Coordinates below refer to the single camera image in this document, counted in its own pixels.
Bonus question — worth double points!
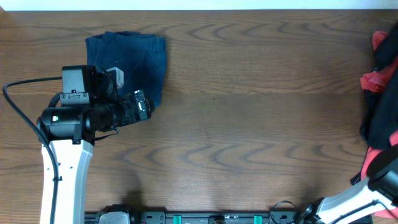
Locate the black polo shirt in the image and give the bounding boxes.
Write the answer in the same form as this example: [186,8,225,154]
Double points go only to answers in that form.
[364,25,397,150]

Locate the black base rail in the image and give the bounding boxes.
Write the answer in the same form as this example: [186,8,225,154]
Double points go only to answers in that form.
[84,208,373,224]

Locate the folded dark blue shorts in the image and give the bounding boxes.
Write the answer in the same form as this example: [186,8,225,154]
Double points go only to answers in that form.
[85,31,167,107]

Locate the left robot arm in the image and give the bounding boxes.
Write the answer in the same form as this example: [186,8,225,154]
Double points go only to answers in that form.
[37,65,155,223]

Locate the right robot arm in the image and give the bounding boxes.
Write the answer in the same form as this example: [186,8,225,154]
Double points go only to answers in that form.
[297,146,397,224]

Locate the red shirt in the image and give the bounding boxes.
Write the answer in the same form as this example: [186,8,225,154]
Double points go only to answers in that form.
[360,31,397,219]

